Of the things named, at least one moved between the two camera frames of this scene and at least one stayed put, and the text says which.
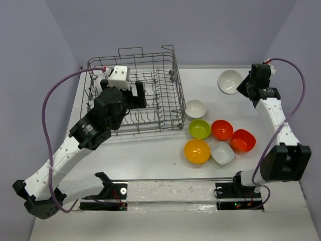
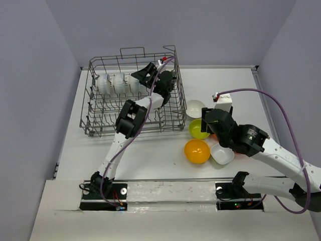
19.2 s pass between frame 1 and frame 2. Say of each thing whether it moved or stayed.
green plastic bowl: stayed
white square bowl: stayed
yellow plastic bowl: stayed
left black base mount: stayed
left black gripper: moved
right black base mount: stayed
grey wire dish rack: stayed
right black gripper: moved
